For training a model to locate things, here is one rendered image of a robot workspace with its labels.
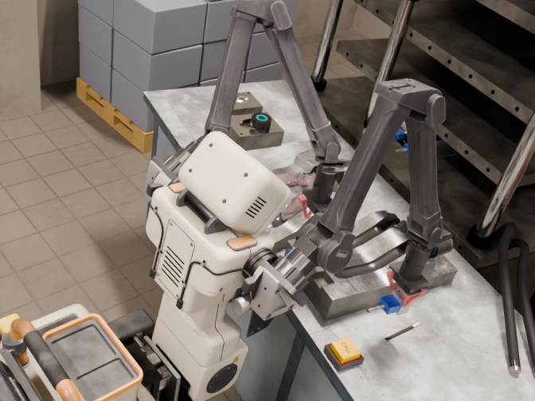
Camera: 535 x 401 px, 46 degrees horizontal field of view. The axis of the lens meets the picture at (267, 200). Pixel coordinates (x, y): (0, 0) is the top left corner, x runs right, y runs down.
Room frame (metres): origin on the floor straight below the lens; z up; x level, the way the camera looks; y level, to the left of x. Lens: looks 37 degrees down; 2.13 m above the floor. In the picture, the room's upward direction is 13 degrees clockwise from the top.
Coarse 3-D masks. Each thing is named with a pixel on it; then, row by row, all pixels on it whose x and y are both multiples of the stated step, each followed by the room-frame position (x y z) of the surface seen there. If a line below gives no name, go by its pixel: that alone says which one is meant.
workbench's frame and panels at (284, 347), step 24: (144, 96) 2.34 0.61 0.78; (168, 144) 2.22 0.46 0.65; (288, 312) 1.30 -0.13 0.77; (240, 336) 1.55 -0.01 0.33; (264, 336) 1.44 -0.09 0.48; (288, 336) 1.35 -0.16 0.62; (264, 360) 1.42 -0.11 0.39; (288, 360) 1.32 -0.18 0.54; (312, 360) 1.24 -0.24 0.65; (240, 384) 1.50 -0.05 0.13; (264, 384) 1.39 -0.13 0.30; (288, 384) 1.29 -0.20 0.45; (312, 384) 1.22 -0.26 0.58; (336, 384) 1.08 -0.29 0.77
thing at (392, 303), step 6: (390, 294) 1.28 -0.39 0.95; (396, 294) 1.27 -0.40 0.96; (402, 294) 1.28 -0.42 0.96; (384, 300) 1.25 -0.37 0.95; (390, 300) 1.26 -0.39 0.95; (396, 300) 1.26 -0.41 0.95; (378, 306) 1.23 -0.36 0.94; (384, 306) 1.24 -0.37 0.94; (390, 306) 1.23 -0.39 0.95; (396, 306) 1.24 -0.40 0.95; (408, 306) 1.26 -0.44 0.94; (390, 312) 1.23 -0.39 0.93; (396, 312) 1.25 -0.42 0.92; (402, 312) 1.25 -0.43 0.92
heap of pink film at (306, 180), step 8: (280, 176) 1.77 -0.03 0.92; (288, 176) 1.81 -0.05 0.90; (296, 176) 1.83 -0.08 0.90; (304, 176) 1.82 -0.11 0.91; (312, 176) 1.85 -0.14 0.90; (288, 184) 1.75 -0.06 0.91; (296, 184) 1.79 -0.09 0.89; (304, 184) 1.80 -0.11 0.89; (312, 184) 1.81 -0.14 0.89; (296, 200) 1.67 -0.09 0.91; (288, 208) 1.64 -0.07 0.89; (296, 208) 1.65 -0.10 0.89; (288, 216) 1.62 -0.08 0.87
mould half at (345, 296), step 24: (384, 216) 1.65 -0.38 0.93; (288, 240) 1.48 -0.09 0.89; (384, 240) 1.55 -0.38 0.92; (432, 264) 1.48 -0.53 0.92; (312, 288) 1.34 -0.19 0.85; (336, 288) 1.32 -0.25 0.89; (360, 288) 1.35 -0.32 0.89; (384, 288) 1.38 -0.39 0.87; (432, 288) 1.51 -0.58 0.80; (336, 312) 1.29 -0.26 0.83
